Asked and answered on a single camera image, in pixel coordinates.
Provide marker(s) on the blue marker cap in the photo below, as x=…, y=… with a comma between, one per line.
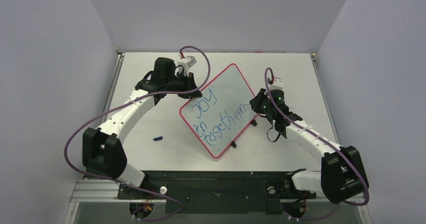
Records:
x=158, y=138

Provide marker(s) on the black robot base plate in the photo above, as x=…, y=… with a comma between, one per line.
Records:
x=211, y=192

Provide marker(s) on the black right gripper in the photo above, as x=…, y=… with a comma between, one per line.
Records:
x=258, y=102

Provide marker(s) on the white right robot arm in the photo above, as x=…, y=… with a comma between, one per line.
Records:
x=342, y=174

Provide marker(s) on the pink framed whiteboard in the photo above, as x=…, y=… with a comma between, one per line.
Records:
x=222, y=113

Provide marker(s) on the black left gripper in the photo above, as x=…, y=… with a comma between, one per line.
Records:
x=189, y=81

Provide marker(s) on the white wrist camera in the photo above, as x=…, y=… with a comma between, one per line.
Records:
x=276, y=84
x=184, y=64

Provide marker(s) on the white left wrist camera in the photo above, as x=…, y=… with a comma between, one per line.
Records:
x=184, y=64

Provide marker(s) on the aluminium frame rail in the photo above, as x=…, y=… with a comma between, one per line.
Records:
x=93, y=190

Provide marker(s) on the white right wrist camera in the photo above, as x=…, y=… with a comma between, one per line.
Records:
x=276, y=84

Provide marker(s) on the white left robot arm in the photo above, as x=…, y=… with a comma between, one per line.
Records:
x=102, y=148

